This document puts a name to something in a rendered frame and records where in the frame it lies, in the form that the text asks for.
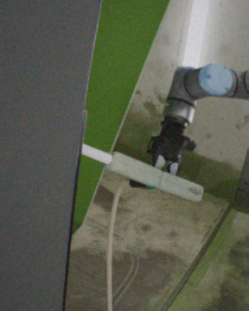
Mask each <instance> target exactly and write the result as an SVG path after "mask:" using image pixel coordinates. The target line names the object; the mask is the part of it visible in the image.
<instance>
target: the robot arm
mask: <svg viewBox="0 0 249 311"><path fill-rule="evenodd" d="M208 97H223V98H242V99H245V100H247V101H249V68H248V69H246V70H243V71H242V70H237V69H229V68H226V67H225V66H223V65H222V64H219V63H210V64H206V65H205V66H204V67H200V68H199V67H197V68H196V67H192V66H181V67H178V68H177V69H176V71H175V73H174V75H173V80H172V83H171V85H170V89H169V96H168V97H167V100H166V103H165V106H164V109H163V114H162V116H163V118H164V120H163V121H161V123H160V125H161V126H162V128H161V131H160V134H159V136H152V137H151V139H150V144H151V142H153V141H154V142H153V144H152V147H151V149H149V148H150V144H149V147H148V149H147V152H146V153H147V154H149V153H150V156H153V163H152V164H151V166H152V167H153V168H157V169H159V170H160V169H161V168H162V167H163V166H164V163H165V162H168V161H171V162H169V164H168V166H167V168H166V170H165V171H166V172H168V173H171V174H173V175H175V176H177V174H178V173H179V171H180V169H181V167H182V158H183V156H184V155H183V154H182V150H183V149H184V150H186V151H188V152H189V151H190V152H192V153H193V152H194V149H195V148H196V146H197V145H196V144H195V143H194V140H193V139H192V138H191V137H190V136H189V135H188V134H187V133H186V132H185V131H184V130H183V129H186V128H187V126H188V125H191V123H192V117H193V114H194V111H195V107H196V104H197V99H199V98H208Z"/></svg>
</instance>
